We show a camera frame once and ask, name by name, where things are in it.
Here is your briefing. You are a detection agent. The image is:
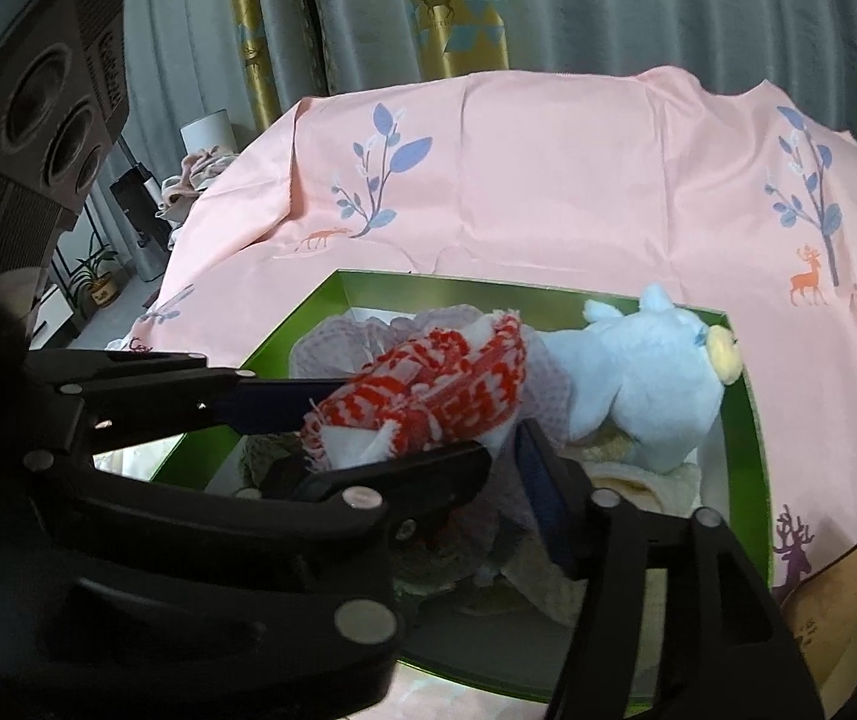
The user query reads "yellow blue patterned curtain panel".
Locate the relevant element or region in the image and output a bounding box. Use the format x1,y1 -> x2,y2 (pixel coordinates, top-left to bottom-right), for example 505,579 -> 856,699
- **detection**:
398,0 -> 511,82

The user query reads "yellow and white towel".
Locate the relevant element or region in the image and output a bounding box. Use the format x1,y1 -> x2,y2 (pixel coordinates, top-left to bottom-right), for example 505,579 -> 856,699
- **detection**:
504,457 -> 703,627

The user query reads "narrow yellow curtain strip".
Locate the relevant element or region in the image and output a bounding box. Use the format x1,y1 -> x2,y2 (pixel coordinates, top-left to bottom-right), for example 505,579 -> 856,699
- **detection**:
224,0 -> 302,132

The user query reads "red and white scarf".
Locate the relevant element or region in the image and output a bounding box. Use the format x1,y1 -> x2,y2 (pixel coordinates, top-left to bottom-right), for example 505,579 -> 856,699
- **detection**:
301,313 -> 529,475

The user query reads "potted green plant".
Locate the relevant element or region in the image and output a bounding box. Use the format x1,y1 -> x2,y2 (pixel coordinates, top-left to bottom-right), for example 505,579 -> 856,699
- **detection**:
67,244 -> 121,310

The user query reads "black and gold tin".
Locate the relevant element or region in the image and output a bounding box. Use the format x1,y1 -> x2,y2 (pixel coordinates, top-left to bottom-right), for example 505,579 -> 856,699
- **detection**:
777,514 -> 857,720

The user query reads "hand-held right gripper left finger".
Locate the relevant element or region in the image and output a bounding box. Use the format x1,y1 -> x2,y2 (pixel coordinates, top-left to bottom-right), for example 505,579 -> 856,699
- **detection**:
237,454 -> 311,502

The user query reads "grey curtain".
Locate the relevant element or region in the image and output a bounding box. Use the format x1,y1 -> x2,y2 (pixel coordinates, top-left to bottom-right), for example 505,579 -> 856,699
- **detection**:
121,0 -> 857,166

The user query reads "lavender knitted cloth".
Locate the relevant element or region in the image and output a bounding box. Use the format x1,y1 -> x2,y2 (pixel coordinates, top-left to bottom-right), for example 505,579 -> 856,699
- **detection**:
289,304 -> 576,578

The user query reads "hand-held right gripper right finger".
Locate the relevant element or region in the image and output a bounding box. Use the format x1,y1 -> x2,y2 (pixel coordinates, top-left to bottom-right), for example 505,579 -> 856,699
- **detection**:
519,420 -> 823,720

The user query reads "pink deer print tablecloth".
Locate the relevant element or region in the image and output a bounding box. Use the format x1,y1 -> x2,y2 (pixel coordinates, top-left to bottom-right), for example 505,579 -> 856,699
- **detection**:
109,66 -> 857,720

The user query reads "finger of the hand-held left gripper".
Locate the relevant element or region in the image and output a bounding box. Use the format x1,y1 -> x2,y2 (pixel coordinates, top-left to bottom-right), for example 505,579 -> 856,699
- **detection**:
31,441 -> 491,695
23,349 -> 340,458

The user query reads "green cardboard box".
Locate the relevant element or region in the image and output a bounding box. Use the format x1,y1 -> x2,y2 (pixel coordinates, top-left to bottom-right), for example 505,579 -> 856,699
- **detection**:
151,268 -> 775,717

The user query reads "black upright appliance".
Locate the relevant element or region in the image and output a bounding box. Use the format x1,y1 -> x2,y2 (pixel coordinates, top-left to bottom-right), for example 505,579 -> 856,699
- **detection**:
108,163 -> 169,282

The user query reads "pile of pale clothes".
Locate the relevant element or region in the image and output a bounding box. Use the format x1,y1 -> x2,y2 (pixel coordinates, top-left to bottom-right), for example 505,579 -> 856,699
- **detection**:
157,144 -> 244,230

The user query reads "light blue plush toy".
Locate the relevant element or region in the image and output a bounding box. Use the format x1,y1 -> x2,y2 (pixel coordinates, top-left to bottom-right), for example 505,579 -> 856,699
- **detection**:
534,281 -> 743,475

